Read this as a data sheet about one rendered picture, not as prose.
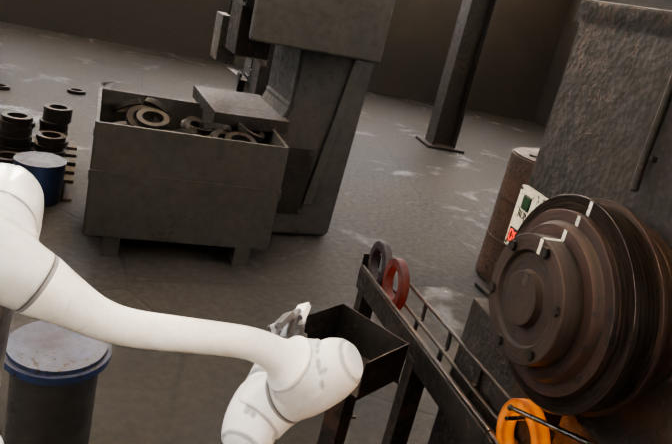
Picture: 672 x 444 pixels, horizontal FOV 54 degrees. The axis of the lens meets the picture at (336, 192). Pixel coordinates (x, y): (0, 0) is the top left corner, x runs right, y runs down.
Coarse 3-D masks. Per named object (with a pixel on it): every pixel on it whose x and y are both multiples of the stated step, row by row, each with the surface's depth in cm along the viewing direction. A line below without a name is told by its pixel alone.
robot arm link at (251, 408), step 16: (256, 384) 121; (240, 400) 120; (256, 400) 118; (240, 416) 117; (256, 416) 117; (272, 416) 117; (224, 432) 117; (240, 432) 115; (256, 432) 115; (272, 432) 118
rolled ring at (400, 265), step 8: (392, 264) 241; (400, 264) 235; (384, 272) 247; (392, 272) 245; (400, 272) 233; (408, 272) 233; (384, 280) 246; (392, 280) 246; (400, 280) 232; (408, 280) 232; (384, 288) 245; (392, 288) 246; (400, 288) 231; (408, 288) 232; (384, 296) 244; (392, 296) 243; (400, 296) 231; (400, 304) 234
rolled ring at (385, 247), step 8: (376, 248) 259; (384, 248) 251; (376, 256) 263; (384, 256) 250; (392, 256) 250; (368, 264) 265; (376, 264) 263; (384, 264) 249; (376, 272) 262; (376, 280) 254
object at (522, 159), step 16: (512, 160) 434; (528, 160) 421; (512, 176) 431; (528, 176) 420; (512, 192) 430; (496, 208) 446; (512, 208) 430; (496, 224) 442; (496, 240) 440; (480, 256) 459; (496, 256) 440; (480, 272) 454
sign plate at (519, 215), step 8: (520, 192) 188; (528, 192) 184; (536, 192) 182; (520, 200) 187; (536, 200) 180; (544, 200) 176; (520, 208) 187; (528, 208) 182; (512, 216) 190; (520, 216) 186; (512, 224) 189; (520, 224) 185; (504, 240) 192
